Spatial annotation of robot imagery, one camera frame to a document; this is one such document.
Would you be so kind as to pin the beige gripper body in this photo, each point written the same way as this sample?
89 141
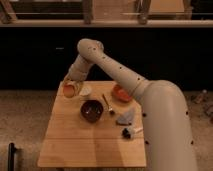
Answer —
67 81

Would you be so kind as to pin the orange apple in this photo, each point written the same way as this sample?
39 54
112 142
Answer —
69 91

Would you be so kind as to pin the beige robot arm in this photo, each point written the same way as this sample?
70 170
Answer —
169 144

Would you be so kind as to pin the white paper cup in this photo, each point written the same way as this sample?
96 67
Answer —
85 91

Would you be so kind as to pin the dark brown bowl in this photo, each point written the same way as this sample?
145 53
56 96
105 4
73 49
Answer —
91 110

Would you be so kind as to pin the gold spoon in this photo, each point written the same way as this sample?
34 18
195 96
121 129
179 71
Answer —
110 109

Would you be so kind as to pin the grey folded cloth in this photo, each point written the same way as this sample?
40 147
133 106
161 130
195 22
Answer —
126 118

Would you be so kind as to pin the black and white small object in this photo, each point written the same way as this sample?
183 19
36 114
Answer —
129 132

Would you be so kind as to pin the wooden shelf rail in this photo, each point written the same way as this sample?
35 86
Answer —
106 13

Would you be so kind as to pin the black post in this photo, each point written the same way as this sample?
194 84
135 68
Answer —
11 154

